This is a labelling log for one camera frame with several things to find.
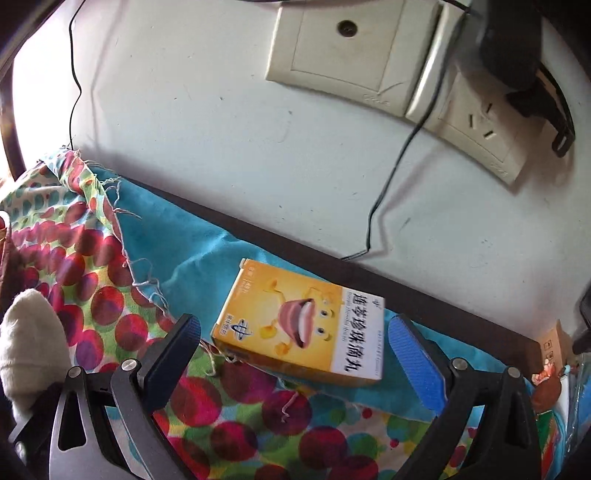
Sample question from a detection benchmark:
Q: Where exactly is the clear plastic bag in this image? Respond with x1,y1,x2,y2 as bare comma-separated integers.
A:
561,360,591,462

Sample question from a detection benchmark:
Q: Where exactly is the white wall antenna plate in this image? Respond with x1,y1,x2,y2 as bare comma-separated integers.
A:
264,0,451,116

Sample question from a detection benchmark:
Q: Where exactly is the thin black cable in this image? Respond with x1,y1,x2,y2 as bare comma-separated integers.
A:
68,0,86,151

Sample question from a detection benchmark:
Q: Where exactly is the teal cloth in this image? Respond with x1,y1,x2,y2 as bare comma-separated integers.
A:
95,166,536,423

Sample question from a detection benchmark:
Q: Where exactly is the black hanging cable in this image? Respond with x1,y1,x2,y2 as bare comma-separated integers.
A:
342,14,481,261

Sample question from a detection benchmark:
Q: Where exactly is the rolled white sock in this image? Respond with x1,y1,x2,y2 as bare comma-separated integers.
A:
0,288,72,425

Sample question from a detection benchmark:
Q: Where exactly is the red green packet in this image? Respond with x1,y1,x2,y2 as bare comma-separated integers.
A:
536,406,561,480

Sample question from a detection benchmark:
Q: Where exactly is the brown small figurine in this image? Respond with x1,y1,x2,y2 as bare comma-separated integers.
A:
531,360,573,414

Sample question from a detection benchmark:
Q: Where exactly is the black power adapter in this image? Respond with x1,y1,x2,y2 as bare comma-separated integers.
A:
478,0,543,90

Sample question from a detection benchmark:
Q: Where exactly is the black plug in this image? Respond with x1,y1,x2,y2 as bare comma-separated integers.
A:
505,69,577,158

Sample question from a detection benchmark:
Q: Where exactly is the small cardboard box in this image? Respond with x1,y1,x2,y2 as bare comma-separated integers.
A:
538,318,575,365

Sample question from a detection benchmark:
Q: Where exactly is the white wall power socket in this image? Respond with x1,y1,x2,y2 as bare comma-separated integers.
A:
406,69,546,185

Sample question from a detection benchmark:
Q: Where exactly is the colourful dotted cloth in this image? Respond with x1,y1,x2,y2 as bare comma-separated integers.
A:
0,148,476,480

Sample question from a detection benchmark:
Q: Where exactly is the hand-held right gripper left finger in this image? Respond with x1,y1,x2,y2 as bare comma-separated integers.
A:
48,313,202,480

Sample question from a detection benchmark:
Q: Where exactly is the yellow medicine box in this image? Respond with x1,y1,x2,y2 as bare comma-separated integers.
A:
210,258,385,388

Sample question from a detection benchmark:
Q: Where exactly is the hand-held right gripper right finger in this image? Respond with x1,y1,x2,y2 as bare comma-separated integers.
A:
388,314,541,480

